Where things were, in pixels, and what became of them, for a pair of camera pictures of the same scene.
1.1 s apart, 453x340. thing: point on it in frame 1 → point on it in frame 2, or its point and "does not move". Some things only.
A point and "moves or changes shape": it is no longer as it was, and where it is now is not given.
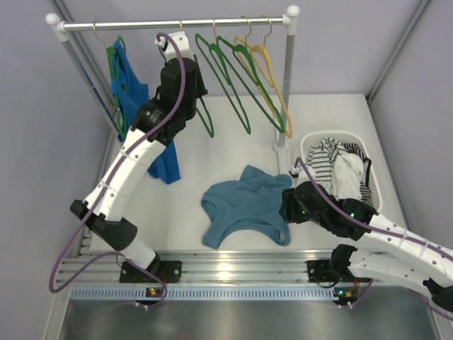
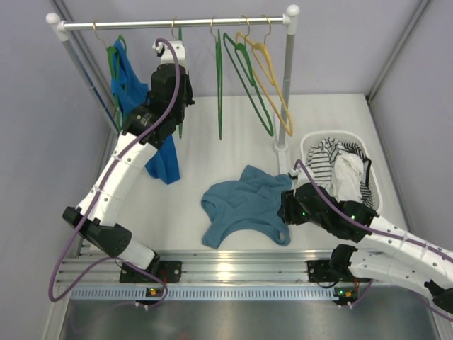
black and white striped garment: (320, 161) does not move
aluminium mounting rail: (91, 273) does not move
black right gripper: (288, 208) does not move
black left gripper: (199, 76) → (187, 91)
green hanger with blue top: (125, 84) does not move
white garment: (348, 169) does not move
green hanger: (200, 105) moves or changes shape
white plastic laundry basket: (311, 139) does not move
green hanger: (262, 95) → (247, 64)
